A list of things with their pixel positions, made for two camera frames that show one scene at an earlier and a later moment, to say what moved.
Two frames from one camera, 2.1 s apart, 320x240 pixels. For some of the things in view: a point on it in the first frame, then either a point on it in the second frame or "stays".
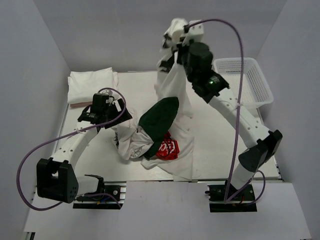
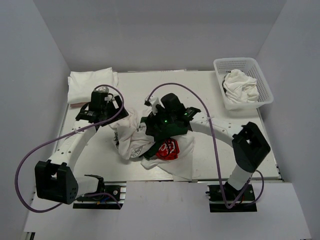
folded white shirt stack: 81,85 stays
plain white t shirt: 174,83 → 240,87
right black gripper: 182,48 → 153,119
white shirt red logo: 174,155 stays
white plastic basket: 255,91 stays
